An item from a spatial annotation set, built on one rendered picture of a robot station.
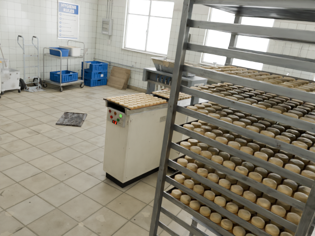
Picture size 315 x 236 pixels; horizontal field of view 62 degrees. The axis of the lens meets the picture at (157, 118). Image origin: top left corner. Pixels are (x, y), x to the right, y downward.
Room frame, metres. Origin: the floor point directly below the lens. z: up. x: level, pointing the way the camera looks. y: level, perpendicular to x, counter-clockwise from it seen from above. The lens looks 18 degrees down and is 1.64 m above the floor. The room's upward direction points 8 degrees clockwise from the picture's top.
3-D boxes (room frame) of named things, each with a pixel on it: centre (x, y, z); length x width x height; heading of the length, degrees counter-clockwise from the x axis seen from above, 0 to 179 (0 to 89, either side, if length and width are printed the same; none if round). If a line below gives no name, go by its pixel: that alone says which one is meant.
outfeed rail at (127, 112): (3.15, -0.31, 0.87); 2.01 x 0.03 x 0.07; 142
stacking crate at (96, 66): (7.10, 1.87, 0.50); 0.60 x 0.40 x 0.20; 153
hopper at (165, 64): (3.15, -0.13, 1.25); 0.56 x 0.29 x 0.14; 52
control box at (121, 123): (2.47, 0.41, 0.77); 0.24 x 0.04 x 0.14; 52
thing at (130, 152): (2.75, 0.18, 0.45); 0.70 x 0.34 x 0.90; 142
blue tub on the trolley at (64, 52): (6.12, 2.45, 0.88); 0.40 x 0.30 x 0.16; 64
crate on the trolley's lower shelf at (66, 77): (6.31, 2.39, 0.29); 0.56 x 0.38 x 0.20; 159
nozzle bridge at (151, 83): (3.15, -0.13, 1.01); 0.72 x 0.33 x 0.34; 52
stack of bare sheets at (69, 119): (4.22, 1.45, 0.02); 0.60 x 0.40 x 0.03; 8
